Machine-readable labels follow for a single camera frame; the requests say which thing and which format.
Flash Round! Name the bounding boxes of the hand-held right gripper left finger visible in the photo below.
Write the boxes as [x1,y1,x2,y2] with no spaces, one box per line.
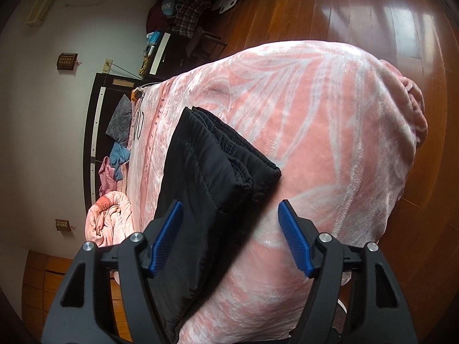
[41,200,184,344]

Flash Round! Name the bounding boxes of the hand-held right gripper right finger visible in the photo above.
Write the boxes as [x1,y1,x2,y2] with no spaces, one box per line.
[277,200,418,344]

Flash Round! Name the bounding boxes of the black pants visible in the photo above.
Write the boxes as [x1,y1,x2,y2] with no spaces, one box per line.
[149,105,282,344]

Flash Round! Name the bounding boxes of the rolled pink comforter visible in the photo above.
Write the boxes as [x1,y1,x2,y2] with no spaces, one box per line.
[85,191,139,248]

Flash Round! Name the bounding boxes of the pink garment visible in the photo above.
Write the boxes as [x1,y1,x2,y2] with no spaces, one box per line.
[98,157,119,198]

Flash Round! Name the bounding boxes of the blue cloth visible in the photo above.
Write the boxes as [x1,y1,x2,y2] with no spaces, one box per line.
[108,142,131,181]

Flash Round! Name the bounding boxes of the pink floral blanket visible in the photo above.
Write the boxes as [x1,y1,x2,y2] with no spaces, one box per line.
[111,38,429,344]

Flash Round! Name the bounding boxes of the grey patterned pillow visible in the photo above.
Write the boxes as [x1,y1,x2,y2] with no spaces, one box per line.
[106,94,133,148]

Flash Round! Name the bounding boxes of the black headboard with white strip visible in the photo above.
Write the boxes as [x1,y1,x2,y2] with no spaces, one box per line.
[83,72,158,212]

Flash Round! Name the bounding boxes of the black desk with white edge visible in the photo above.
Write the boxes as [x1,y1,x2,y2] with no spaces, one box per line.
[141,30,196,79]

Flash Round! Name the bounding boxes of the dark wooden chair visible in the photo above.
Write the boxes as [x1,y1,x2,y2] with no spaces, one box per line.
[186,27,228,63]

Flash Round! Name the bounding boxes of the dark red garment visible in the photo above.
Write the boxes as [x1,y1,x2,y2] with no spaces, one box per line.
[146,0,174,34]

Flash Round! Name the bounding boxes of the plaid shirt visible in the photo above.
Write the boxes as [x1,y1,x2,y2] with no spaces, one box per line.
[170,0,212,38]

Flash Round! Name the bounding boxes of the white bathroom scale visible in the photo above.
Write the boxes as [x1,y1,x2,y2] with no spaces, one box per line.
[211,0,242,15]

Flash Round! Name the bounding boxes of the wooden wall lamp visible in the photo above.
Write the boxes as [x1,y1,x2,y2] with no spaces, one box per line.
[57,53,80,70]
[55,218,77,235]

